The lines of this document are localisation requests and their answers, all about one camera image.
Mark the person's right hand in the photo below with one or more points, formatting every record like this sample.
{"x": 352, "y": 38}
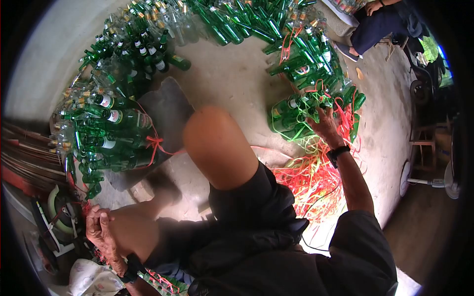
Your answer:
{"x": 327, "y": 129}

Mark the person's body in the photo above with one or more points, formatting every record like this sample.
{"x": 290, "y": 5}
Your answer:
{"x": 259, "y": 266}

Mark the white standing fan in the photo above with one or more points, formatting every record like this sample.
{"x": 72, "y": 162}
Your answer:
{"x": 422, "y": 181}

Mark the person's right fingers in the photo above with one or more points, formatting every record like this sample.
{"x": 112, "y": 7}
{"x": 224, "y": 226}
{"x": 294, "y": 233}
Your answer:
{"x": 321, "y": 115}

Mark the stack of wooden sticks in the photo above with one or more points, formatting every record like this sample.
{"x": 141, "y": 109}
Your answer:
{"x": 29, "y": 155}

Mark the white cloth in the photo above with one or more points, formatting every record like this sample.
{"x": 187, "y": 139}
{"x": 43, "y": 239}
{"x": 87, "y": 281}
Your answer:
{"x": 92, "y": 279}

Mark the person's left fingers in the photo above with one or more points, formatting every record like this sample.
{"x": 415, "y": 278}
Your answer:
{"x": 97, "y": 218}

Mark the pile of green and clear bottles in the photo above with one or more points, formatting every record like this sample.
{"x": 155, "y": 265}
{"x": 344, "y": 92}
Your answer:
{"x": 122, "y": 48}

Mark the wooden stool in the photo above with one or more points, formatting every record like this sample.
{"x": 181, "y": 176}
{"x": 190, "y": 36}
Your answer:
{"x": 422, "y": 142}

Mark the person's left hand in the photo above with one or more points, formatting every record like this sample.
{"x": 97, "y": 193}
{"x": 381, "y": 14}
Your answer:
{"x": 99, "y": 233}

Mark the person's legs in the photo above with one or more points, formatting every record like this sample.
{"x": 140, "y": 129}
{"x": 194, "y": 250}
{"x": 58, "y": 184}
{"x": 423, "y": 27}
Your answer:
{"x": 218, "y": 144}

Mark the dry brown leaf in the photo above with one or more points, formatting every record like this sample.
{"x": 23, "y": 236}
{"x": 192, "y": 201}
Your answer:
{"x": 360, "y": 74}

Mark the heap of green glass bottles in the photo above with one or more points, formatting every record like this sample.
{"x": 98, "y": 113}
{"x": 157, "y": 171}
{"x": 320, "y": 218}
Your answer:
{"x": 259, "y": 22}

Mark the black wrist band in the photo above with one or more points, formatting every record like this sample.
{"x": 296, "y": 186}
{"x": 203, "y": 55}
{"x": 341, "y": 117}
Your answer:
{"x": 337, "y": 153}
{"x": 131, "y": 268}

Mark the green-tied green bottle bundle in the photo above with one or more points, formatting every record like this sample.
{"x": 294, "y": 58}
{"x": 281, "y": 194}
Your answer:
{"x": 292, "y": 114}

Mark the red-tied green bottle bundle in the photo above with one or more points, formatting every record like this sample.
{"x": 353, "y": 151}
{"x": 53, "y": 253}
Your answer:
{"x": 118, "y": 133}

